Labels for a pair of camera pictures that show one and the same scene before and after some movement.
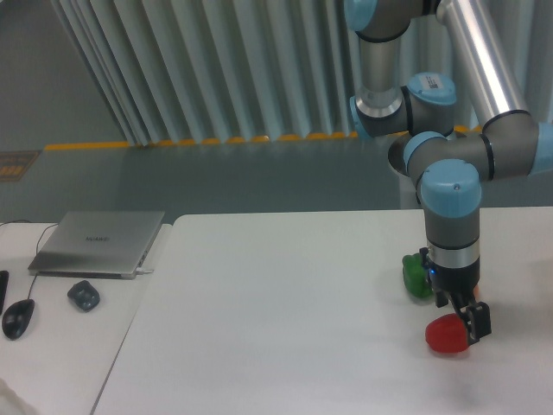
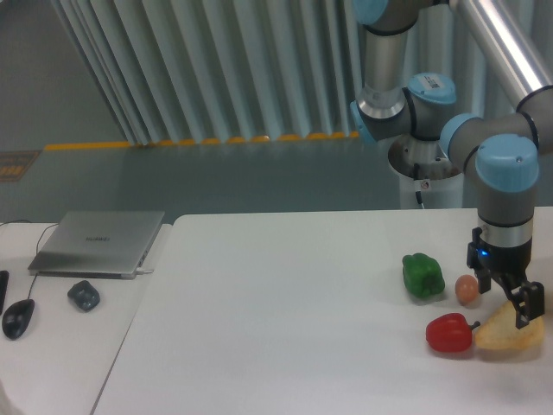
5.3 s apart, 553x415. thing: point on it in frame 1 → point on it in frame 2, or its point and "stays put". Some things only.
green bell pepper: [416, 276] stays put
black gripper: [460, 284] → [527, 299]
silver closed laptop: [97, 244] stays put
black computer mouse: [16, 318] stays put
